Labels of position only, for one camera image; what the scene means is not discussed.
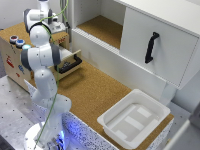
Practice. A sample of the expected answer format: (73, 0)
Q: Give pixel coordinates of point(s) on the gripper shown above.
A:
(59, 26)

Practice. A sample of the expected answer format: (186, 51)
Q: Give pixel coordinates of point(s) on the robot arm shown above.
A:
(45, 83)

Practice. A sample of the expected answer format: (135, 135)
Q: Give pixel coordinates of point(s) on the wooden drawer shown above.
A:
(76, 54)

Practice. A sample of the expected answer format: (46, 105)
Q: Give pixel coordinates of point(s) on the wooden drawer box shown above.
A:
(10, 66)

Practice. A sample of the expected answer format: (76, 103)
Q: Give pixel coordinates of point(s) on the green button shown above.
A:
(26, 46)

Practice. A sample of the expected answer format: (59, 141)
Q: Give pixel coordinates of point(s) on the blue button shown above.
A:
(20, 42)

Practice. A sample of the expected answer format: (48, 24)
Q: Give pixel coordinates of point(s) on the red button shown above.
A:
(13, 38)

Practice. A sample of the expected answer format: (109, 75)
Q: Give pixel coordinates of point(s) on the white cabinet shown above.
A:
(100, 56)

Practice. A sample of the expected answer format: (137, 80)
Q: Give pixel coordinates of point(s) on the white sliding door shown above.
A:
(173, 50)

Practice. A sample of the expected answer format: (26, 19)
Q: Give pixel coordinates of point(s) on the white plastic box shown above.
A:
(133, 120)

